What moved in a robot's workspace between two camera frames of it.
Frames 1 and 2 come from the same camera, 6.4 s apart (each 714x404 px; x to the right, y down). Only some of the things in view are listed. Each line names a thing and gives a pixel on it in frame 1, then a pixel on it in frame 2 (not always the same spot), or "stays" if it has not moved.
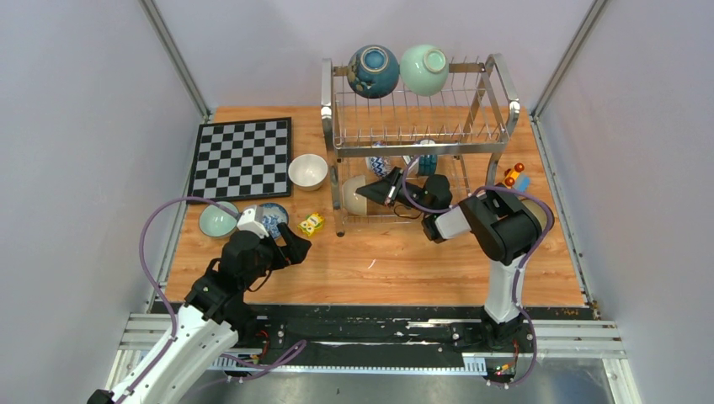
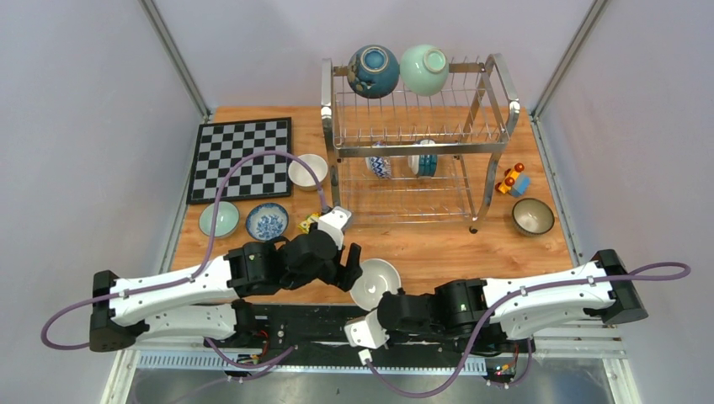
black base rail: x=303 y=330 stays
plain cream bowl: x=354 y=203 → x=379 y=276
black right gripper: x=386 y=190 → x=400 y=293
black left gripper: x=292 y=253 → x=345 y=276
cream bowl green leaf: x=307 y=172 stays
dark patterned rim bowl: x=540 y=213 stays
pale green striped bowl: x=216 y=221 stays
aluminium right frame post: x=594 y=16 stays
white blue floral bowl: x=274 y=215 stays
